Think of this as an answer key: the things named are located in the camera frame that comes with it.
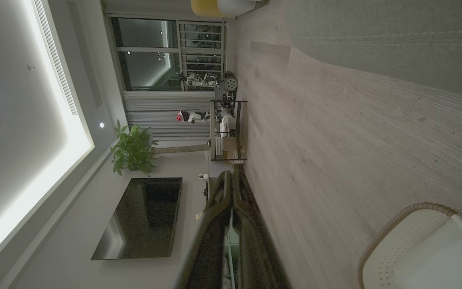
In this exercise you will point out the black flat television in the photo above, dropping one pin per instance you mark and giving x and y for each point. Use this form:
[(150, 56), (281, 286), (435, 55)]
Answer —
[(146, 216)]

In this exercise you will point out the large framed window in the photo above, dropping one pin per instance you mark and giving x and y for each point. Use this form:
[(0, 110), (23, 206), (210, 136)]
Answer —
[(146, 64)]

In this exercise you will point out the small white security camera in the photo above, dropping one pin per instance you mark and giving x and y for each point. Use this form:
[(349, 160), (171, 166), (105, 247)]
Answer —
[(203, 176)]

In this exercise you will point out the white robot with red head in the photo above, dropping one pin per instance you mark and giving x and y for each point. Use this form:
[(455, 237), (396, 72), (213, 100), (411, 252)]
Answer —
[(193, 117)]

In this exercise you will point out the black metal frame rack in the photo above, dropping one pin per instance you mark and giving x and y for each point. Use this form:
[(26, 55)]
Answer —
[(239, 132)]

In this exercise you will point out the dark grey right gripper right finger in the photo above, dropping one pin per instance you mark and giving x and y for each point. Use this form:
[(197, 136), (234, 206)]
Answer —
[(255, 249)]

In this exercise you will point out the white humanoid robot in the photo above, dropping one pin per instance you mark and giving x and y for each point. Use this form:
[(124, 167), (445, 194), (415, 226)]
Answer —
[(201, 80)]

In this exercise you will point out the white wicker laundry basket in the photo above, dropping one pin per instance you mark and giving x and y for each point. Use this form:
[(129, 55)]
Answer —
[(415, 253)]

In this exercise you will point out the green potted plant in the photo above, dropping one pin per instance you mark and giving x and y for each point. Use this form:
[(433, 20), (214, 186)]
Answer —
[(132, 150)]

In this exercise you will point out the white pleated curtain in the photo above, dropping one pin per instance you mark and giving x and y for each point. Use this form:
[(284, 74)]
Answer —
[(163, 116)]

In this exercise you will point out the yellow round seat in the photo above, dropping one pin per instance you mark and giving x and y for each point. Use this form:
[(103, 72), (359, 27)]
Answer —
[(205, 6)]

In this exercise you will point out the white machine parts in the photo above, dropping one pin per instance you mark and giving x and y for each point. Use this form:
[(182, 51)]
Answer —
[(226, 122)]

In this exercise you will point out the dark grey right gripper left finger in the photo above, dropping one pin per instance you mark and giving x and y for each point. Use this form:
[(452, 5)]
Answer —
[(207, 249)]

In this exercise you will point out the white cabinet with green doors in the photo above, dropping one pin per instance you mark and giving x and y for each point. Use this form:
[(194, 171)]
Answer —
[(217, 166)]

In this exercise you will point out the linear ceiling air vent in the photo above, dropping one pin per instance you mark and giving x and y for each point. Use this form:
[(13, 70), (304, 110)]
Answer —
[(56, 60)]

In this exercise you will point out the grey rug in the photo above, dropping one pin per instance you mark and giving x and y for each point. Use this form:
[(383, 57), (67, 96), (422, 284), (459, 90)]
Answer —
[(395, 36)]

